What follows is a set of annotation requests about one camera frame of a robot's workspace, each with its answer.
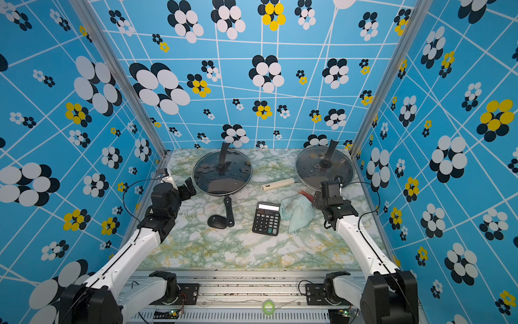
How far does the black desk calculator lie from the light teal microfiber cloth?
0.02 meters

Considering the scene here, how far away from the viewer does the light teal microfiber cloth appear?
91 centimetres

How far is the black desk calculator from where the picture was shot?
2.97 ft
